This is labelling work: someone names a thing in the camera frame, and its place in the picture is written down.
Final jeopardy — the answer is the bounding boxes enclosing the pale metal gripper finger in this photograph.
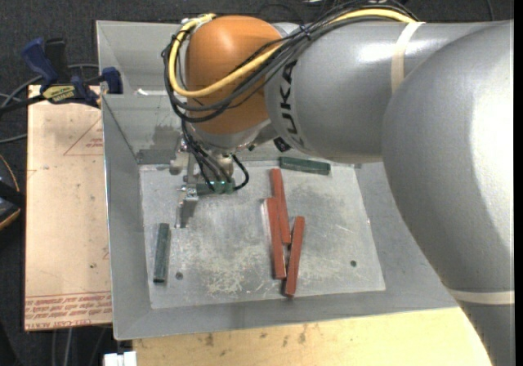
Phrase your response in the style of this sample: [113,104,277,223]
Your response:
[174,185,186,230]
[183,188,200,221]

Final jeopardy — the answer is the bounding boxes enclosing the dark green flat block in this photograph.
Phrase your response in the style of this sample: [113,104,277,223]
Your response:
[152,222,172,284]
[279,155,332,176]

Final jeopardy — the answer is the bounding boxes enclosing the grey metal bin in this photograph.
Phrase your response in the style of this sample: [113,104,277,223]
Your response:
[96,20,463,341]

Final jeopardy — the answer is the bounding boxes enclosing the red-brown flat block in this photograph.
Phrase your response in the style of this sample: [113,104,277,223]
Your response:
[265,197,288,280]
[269,167,293,245]
[284,216,306,298]

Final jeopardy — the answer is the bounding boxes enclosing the brown cardboard board, red print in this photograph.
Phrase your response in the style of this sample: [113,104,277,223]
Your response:
[24,84,114,333]

